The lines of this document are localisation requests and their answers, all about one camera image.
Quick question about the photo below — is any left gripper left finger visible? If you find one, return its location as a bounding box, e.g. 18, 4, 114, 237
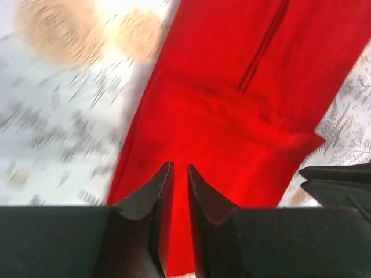
1, 162, 174, 277

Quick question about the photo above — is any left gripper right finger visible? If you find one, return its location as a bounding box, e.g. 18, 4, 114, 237
188, 166, 370, 277

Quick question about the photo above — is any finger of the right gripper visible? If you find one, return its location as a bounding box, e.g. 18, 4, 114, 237
299, 163, 370, 181
301, 180, 370, 222

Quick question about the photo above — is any red t shirt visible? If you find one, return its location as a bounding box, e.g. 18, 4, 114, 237
108, 1, 370, 276

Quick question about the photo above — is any floral patterned table mat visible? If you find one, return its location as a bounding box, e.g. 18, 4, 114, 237
0, 0, 371, 209

